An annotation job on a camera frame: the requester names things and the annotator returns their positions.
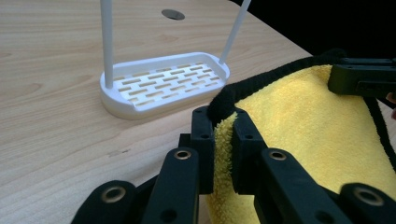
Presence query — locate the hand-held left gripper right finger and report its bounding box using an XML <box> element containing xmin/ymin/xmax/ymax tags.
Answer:
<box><xmin>231</xmin><ymin>108</ymin><xmax>268</xmax><ymax>196</ymax></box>

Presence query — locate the white plastic rack with handle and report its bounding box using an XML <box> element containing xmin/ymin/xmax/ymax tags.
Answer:
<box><xmin>99</xmin><ymin>0</ymin><xmax>253</xmax><ymax>121</ymax></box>

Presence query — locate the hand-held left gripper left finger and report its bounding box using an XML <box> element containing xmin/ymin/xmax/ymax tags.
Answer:
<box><xmin>178</xmin><ymin>105</ymin><xmax>217</xmax><ymax>196</ymax></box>

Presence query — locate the yellow cloth with black trim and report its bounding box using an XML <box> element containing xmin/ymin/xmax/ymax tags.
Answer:
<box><xmin>205</xmin><ymin>48</ymin><xmax>396</xmax><ymax>224</ymax></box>

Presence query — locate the dark round table grommet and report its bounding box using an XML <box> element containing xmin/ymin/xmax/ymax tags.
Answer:
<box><xmin>161</xmin><ymin>8</ymin><xmax>186</xmax><ymax>21</ymax></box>

